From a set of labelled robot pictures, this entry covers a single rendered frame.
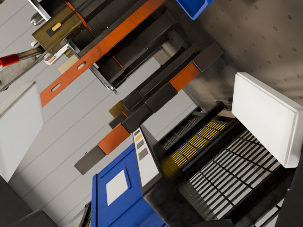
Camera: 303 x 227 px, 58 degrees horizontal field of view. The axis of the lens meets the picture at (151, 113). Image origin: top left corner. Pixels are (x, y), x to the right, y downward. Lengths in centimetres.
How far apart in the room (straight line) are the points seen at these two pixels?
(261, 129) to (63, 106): 264
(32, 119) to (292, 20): 43
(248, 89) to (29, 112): 13
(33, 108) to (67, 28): 57
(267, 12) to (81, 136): 236
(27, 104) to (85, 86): 257
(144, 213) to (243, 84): 26
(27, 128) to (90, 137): 254
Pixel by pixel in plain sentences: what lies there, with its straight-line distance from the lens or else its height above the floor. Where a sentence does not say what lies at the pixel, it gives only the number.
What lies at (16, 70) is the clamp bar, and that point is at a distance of 79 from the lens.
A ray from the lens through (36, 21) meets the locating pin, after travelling 96.
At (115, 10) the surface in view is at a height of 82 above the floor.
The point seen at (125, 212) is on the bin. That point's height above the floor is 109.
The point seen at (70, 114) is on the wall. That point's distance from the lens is 274.
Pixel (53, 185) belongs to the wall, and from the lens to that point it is 285.
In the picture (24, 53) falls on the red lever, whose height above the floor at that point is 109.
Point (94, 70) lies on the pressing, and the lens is 81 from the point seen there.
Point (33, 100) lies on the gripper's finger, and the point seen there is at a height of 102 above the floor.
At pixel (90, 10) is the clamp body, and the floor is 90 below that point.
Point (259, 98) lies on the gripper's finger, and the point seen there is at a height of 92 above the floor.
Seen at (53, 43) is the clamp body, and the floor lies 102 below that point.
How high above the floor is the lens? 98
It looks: 2 degrees down
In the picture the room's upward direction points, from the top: 131 degrees counter-clockwise
